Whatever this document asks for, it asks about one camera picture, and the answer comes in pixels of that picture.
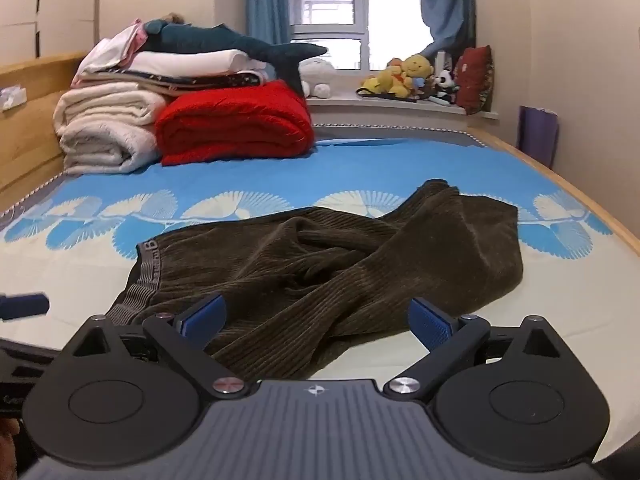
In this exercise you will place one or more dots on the purple rolled yoga mat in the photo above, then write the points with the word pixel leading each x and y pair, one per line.
pixel 538 131

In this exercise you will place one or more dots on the blue curtain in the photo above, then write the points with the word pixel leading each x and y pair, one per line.
pixel 268 20
pixel 452 24

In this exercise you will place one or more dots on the window with white frame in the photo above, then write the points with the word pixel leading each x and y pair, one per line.
pixel 360 36

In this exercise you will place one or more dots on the right blue curtain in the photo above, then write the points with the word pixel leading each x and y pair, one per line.
pixel 452 24

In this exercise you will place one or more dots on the pink folded cloth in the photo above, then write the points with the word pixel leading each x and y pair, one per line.
pixel 112 52

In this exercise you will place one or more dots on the white round plush toy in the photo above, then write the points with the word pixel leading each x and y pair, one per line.
pixel 316 76

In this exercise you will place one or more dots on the left blue curtain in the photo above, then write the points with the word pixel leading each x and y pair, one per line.
pixel 268 20

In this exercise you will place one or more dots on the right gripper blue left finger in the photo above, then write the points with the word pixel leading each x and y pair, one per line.
pixel 181 341

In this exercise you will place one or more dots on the yellow bear plush toy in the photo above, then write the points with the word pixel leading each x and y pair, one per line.
pixel 406 80

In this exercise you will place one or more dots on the wooden bed headboard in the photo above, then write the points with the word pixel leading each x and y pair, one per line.
pixel 30 155

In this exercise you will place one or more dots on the red decorative cushion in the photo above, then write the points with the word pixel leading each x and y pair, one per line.
pixel 474 76

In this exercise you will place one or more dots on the dark brown corduroy pants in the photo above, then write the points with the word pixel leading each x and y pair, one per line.
pixel 303 286

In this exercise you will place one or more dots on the cream folded blanket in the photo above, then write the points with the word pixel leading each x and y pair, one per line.
pixel 107 128

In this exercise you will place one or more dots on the white folded bedding stack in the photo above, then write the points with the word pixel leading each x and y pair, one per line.
pixel 173 74

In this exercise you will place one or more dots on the blue shark plush toy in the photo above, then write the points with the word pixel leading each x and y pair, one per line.
pixel 169 37

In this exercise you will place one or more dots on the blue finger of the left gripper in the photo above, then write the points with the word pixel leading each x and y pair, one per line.
pixel 23 306

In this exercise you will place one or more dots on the red folded blanket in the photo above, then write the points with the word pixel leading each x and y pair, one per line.
pixel 268 121

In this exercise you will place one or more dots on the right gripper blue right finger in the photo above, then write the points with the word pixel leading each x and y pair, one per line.
pixel 452 345

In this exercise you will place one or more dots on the panda plush toy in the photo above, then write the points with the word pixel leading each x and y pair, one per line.
pixel 445 88

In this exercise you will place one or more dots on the blue white patterned bedsheet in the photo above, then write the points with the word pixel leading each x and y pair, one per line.
pixel 75 239

